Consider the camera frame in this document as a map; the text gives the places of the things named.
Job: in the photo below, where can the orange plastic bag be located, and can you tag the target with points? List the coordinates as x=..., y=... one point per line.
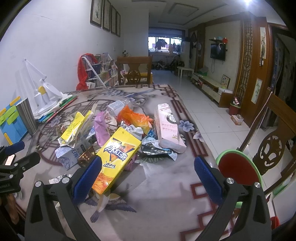
x=136, y=119

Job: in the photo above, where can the yellow wrapper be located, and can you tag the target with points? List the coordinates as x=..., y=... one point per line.
x=79, y=126

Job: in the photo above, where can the coloured pencils bundle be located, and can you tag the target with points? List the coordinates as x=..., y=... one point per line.
x=55, y=109

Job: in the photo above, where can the wooden chair beside bin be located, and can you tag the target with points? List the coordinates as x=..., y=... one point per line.
x=272, y=147

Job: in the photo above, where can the pink toothpaste box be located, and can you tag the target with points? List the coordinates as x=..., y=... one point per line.
x=167, y=129

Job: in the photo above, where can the wall mounted television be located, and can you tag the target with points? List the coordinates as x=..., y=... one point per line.
x=218, y=51

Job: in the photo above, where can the stack of books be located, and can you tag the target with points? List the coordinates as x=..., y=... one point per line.
x=26, y=114

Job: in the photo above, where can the white magazine rack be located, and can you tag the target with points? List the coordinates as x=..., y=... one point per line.
x=100, y=70

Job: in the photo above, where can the white desk lamp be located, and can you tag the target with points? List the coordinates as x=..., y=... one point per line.
x=46, y=96

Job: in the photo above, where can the white blue milk carton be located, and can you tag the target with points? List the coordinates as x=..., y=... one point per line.
x=68, y=156

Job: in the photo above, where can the tissue box on floor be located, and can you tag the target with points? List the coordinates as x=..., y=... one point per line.
x=237, y=119

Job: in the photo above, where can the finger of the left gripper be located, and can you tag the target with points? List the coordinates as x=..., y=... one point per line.
x=14, y=148

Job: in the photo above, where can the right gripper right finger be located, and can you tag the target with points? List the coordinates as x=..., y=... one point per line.
x=253, y=221

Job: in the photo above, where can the pink snack bag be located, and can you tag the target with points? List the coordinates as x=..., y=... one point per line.
x=102, y=134

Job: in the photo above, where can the white paper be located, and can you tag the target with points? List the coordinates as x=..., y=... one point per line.
x=135, y=131

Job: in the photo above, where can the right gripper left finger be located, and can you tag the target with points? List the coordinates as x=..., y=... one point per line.
x=42, y=221

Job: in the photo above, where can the crushed clear plastic bottle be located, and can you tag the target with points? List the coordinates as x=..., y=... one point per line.
x=116, y=107

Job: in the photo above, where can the red flower pot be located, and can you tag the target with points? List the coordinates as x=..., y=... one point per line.
x=234, y=107

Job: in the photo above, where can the white tv cabinet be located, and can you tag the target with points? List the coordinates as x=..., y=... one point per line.
x=213, y=89

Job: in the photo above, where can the yellow ice tea carton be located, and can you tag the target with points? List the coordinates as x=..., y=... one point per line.
x=116, y=153

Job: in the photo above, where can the framed pictures on wall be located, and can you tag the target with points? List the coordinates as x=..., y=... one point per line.
x=104, y=15

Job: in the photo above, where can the red cloth on rack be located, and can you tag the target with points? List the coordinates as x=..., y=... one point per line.
x=81, y=71

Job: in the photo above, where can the small white table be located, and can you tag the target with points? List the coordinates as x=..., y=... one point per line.
x=181, y=70

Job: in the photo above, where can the silver blue foil wrapper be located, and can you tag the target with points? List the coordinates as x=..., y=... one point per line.
x=151, y=148

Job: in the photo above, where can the blue yellow book holder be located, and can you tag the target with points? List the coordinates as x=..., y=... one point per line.
x=12, y=125

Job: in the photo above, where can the framed picture on cabinet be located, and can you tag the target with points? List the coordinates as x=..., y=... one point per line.
x=225, y=81

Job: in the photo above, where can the red green trash bin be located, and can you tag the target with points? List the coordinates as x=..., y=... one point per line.
x=238, y=166

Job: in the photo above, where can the dark brown cigarette pack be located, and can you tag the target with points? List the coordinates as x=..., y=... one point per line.
x=87, y=157

